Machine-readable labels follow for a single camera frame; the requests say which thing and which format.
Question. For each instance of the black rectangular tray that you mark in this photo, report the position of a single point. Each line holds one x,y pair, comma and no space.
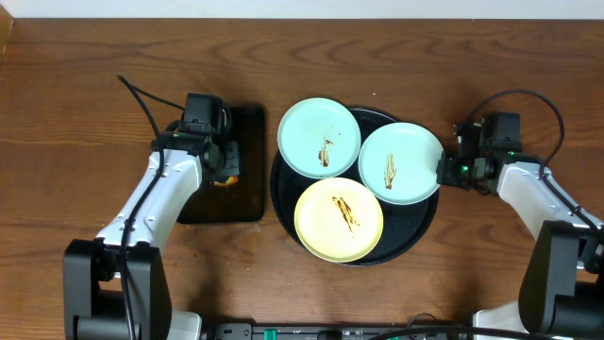
243,201

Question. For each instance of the yellow plate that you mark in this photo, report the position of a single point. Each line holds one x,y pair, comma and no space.
338,220

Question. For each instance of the black round tray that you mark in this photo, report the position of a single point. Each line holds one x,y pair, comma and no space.
404,225

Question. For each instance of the green and yellow sponge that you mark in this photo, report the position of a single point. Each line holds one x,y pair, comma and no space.
226,182

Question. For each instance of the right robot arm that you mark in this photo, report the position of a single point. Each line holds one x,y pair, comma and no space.
562,291

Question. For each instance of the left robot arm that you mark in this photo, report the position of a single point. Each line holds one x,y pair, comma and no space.
115,285

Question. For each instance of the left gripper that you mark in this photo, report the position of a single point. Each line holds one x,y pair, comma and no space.
231,161

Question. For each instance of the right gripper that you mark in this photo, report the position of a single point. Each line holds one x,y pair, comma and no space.
446,170

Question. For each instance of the light blue plate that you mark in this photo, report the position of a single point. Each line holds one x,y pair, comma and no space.
398,163
319,138

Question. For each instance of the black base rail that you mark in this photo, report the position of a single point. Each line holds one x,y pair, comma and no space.
247,331

